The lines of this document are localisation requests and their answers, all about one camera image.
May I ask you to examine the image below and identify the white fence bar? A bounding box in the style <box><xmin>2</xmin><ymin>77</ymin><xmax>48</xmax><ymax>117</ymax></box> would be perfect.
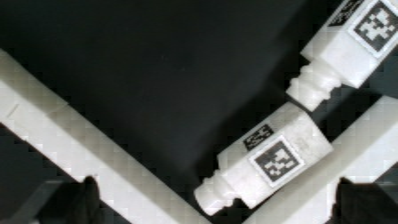
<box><xmin>0</xmin><ymin>50</ymin><xmax>211</xmax><ymax>224</ymax></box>
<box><xmin>242</xmin><ymin>96</ymin><xmax>398</xmax><ymax>224</ymax></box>

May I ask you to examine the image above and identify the white table leg with tag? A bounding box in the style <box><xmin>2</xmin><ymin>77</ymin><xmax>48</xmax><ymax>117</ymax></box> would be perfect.
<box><xmin>194</xmin><ymin>103</ymin><xmax>332</xmax><ymax>215</ymax></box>
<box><xmin>286</xmin><ymin>0</ymin><xmax>398</xmax><ymax>111</ymax></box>

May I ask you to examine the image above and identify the white right fence bar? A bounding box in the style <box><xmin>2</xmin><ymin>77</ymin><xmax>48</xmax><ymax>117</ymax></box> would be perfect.
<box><xmin>242</xmin><ymin>96</ymin><xmax>398</xmax><ymax>224</ymax></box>

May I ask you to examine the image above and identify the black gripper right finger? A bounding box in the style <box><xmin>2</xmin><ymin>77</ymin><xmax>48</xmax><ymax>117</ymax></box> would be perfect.
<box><xmin>329</xmin><ymin>178</ymin><xmax>398</xmax><ymax>224</ymax></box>

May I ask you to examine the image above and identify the white front fence bar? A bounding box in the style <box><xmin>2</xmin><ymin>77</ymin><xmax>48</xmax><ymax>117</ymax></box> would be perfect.
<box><xmin>0</xmin><ymin>50</ymin><xmax>211</xmax><ymax>224</ymax></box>

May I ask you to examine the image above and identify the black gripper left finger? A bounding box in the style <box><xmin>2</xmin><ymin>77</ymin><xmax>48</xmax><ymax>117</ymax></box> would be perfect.
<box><xmin>0</xmin><ymin>176</ymin><xmax>101</xmax><ymax>224</ymax></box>

